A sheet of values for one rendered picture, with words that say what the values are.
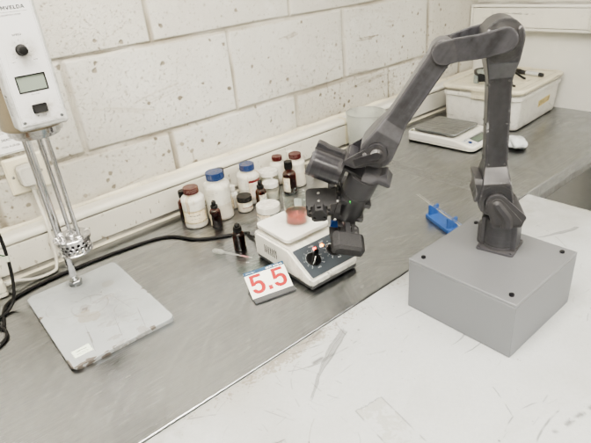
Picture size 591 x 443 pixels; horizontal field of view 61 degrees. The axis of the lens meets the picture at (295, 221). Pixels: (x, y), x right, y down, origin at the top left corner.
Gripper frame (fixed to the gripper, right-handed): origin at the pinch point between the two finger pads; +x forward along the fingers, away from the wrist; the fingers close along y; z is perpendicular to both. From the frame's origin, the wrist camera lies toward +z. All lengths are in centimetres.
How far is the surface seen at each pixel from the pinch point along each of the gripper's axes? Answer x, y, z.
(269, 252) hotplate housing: 13.3, -1.3, 11.4
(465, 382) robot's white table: -8.5, 33.4, -16.3
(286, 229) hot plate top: 7.5, -3.8, 9.0
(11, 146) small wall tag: 13, -20, 70
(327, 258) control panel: 6.7, 2.8, 0.2
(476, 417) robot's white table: -10.9, 39.4, -15.3
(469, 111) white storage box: 24, -85, -63
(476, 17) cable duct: 11, -130, -69
